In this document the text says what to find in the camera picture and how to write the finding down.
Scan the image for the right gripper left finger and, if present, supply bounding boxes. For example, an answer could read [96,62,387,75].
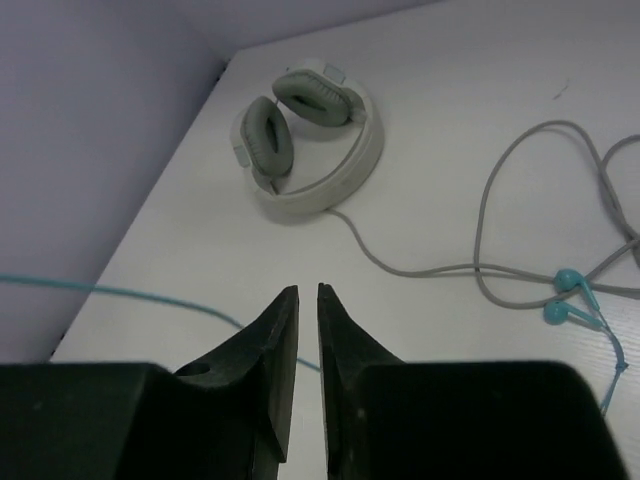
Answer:
[1,286,299,479]

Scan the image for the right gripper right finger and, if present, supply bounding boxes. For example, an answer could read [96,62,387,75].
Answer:
[317,284,628,479]

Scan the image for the grey headphone cable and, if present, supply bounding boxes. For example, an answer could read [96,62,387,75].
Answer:
[327,118,640,311]

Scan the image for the light blue headphone cable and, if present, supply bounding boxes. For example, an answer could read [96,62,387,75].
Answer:
[0,273,321,374]

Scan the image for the teal earbuds with cable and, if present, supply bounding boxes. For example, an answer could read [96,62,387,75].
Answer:
[543,269,629,416]

